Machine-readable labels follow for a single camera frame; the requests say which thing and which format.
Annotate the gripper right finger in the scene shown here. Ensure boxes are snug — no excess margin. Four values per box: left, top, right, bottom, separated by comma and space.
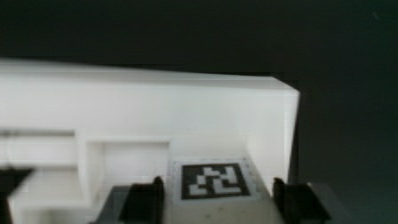
269, 177, 353, 224

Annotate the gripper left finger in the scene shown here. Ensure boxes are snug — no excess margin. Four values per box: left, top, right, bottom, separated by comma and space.
88, 176, 164, 224

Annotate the white leg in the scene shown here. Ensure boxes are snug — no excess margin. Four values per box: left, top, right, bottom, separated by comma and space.
164, 158, 283, 224

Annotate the white chair seat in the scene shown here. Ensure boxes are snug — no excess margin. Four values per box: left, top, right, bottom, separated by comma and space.
0, 128, 170, 224

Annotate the white right wall block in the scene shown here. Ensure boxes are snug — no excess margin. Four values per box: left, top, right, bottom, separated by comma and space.
0, 58, 299, 179

